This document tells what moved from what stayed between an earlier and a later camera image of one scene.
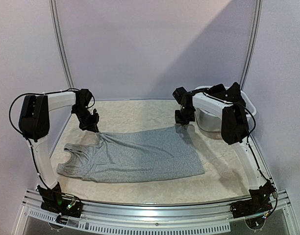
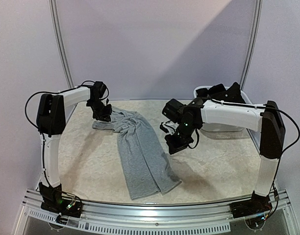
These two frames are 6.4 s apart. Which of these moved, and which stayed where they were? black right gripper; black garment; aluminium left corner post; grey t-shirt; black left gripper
Moved: black right gripper; grey t-shirt; black left gripper
Stayed: black garment; aluminium left corner post
